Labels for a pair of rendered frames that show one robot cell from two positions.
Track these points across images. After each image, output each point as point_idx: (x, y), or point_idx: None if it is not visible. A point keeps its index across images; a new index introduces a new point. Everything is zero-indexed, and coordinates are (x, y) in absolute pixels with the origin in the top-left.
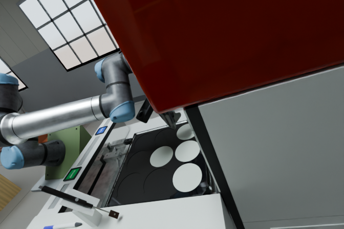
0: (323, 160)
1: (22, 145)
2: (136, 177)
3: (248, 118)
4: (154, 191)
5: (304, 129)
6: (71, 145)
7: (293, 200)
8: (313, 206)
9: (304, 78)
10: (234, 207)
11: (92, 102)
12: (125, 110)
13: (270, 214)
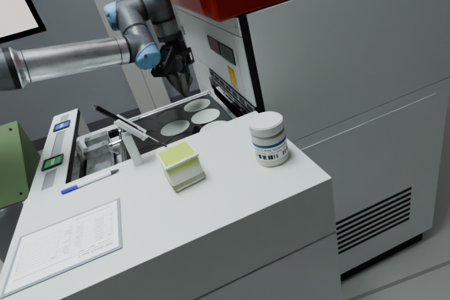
0: (317, 63)
1: None
2: (152, 148)
3: (274, 26)
4: None
5: (305, 35)
6: (4, 156)
7: (306, 110)
8: (319, 114)
9: None
10: None
11: (118, 39)
12: (155, 49)
13: (292, 132)
